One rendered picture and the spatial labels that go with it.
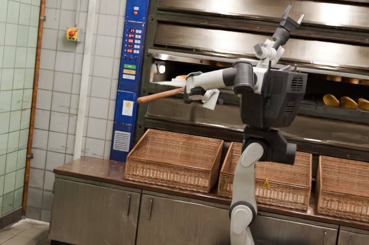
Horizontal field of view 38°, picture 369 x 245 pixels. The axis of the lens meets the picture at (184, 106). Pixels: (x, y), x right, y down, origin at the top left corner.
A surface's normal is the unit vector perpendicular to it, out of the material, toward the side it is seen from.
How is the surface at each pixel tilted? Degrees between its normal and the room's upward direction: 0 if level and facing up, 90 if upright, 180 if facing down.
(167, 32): 70
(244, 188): 90
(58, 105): 90
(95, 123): 90
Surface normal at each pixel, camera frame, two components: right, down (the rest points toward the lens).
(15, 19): 0.97, 0.14
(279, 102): -0.64, 0.00
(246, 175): -0.15, 0.49
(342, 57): -0.17, -0.27
